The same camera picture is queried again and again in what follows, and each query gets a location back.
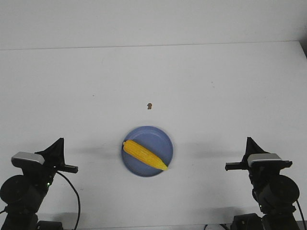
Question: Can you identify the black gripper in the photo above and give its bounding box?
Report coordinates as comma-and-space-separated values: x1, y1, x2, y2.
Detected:
22, 138, 78, 186
225, 137, 293, 184

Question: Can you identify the yellow corn cob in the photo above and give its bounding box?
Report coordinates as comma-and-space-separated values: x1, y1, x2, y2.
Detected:
123, 139, 168, 171

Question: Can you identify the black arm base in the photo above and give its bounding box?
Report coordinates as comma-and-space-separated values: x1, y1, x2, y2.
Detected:
230, 213, 264, 230
35, 220, 63, 230

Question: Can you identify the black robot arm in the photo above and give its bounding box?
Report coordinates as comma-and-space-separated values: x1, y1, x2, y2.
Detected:
225, 137, 300, 230
0, 138, 78, 230

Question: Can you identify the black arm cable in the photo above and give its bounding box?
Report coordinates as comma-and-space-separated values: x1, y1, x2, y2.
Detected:
296, 200, 307, 230
55, 171, 81, 230

